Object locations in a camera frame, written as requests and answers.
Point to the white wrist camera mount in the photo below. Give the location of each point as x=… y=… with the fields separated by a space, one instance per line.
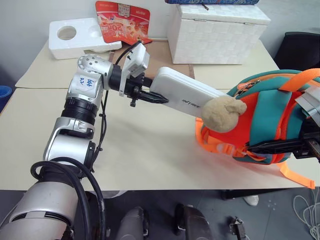
x=136 y=58
x=310 y=102

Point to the black chair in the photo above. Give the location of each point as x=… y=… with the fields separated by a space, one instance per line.
x=300 y=50

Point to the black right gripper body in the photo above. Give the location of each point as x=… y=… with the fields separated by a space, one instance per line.
x=311 y=140

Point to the red snack bag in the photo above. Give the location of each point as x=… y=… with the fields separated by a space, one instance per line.
x=125 y=22

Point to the small black bracket shape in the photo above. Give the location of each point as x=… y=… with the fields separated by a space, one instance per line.
x=238 y=228

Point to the dark brown rounded shape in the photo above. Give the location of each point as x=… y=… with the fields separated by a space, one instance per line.
x=193 y=222

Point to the white woven storage box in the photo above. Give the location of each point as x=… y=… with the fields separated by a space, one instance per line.
x=215 y=35

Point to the blue round container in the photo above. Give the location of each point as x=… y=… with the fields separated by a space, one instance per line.
x=4 y=96

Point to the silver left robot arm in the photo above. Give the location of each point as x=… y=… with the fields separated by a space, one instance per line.
x=82 y=87

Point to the beige plush bear charm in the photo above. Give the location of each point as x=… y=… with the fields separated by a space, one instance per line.
x=220 y=113

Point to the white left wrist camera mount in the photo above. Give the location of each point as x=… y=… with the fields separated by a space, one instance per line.
x=136 y=58

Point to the white shoe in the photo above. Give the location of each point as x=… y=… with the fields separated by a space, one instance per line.
x=251 y=200

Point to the brown cardboard sheet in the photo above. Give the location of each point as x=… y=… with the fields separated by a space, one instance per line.
x=172 y=56

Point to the orange and teal backpack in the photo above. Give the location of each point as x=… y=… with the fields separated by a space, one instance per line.
x=270 y=117

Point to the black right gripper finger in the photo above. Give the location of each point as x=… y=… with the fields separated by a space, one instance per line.
x=267 y=151
x=280 y=144

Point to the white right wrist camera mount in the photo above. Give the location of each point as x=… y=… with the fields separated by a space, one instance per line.
x=310 y=102

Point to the white styrofoam packing block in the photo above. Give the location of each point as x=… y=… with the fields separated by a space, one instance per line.
x=75 y=37

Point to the dark grey rounded shape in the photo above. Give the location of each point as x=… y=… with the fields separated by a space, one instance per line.
x=133 y=223

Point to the white rectangular box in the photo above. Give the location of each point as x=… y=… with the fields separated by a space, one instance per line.
x=185 y=91

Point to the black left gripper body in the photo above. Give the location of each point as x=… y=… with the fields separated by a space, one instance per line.
x=132 y=88

